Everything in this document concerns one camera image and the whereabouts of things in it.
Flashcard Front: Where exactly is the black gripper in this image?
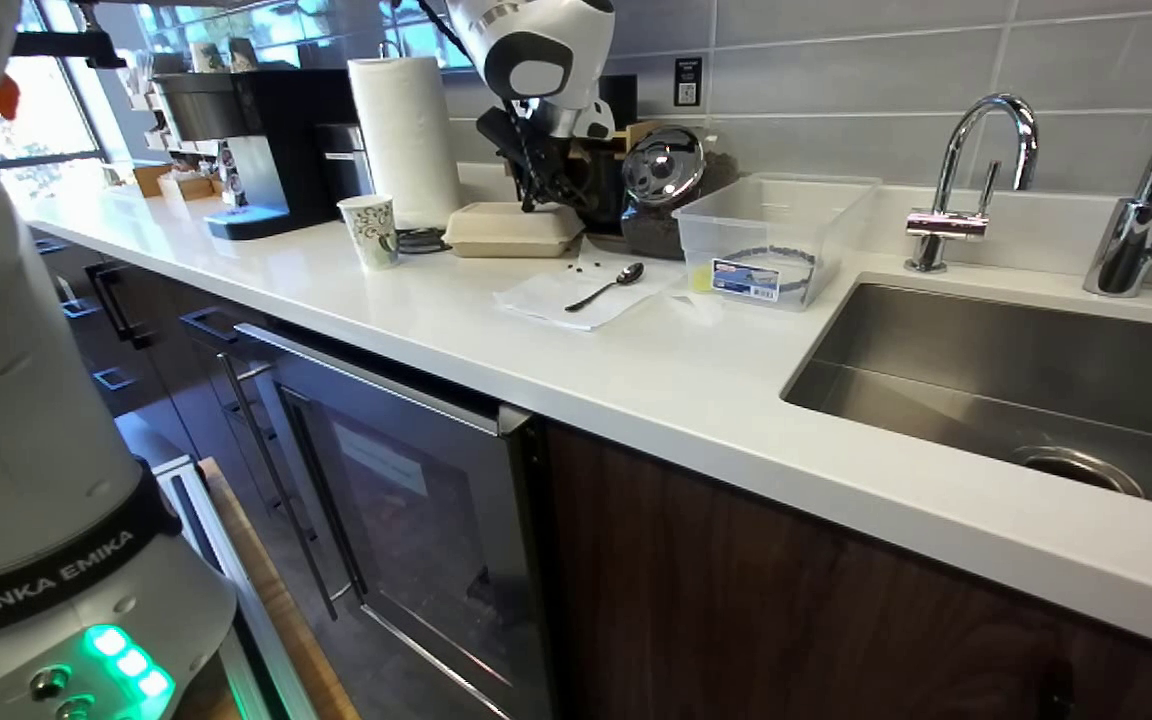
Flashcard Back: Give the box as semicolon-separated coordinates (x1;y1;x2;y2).
476;110;625;225

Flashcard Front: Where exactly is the shiny metal kettle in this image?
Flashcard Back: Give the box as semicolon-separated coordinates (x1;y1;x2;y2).
625;123;709;208

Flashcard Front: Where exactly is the black coffee machine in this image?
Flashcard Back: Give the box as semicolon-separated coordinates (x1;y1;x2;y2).
156;67;362;239

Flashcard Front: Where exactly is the stainless steel sink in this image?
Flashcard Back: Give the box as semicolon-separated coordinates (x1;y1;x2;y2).
781;285;1152;501

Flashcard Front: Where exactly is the white Franka robot base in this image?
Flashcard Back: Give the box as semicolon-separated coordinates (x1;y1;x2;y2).
0;0;236;720

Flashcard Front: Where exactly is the dark wood cabinet front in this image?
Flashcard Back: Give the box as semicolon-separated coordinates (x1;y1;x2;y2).
536;421;1152;720

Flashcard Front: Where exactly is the white paper towel roll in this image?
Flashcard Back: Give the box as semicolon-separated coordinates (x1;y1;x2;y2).
347;58;462;227

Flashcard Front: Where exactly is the patterned paper cup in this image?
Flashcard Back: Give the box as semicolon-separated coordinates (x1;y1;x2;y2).
337;195;395;267

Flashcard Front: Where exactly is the grey drawer cabinet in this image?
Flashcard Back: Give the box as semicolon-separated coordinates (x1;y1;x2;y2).
32;232;302;565

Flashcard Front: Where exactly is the chrome gooseneck faucet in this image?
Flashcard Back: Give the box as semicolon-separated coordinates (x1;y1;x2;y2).
906;92;1045;276

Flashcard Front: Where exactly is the beige disposable lunch pack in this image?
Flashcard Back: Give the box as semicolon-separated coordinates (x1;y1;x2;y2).
445;201;585;261

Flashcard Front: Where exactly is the metal spoon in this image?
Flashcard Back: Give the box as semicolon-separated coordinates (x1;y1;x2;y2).
565;264;647;313

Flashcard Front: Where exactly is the wall power outlet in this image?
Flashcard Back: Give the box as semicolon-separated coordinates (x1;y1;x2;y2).
672;58;706;110

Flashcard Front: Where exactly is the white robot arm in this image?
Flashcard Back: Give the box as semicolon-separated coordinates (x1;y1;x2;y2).
417;0;619;219

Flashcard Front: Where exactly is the under-counter wine fridge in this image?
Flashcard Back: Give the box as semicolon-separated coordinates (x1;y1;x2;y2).
236;326;551;720

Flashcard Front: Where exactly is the clear plastic container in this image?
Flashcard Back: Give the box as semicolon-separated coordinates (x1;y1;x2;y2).
672;174;882;308

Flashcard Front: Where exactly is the white paper napkin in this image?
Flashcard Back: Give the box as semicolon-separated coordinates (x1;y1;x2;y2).
498;264;665;332

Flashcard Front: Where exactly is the wooden chair edge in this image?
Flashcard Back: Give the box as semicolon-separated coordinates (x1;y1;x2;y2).
201;458;362;720

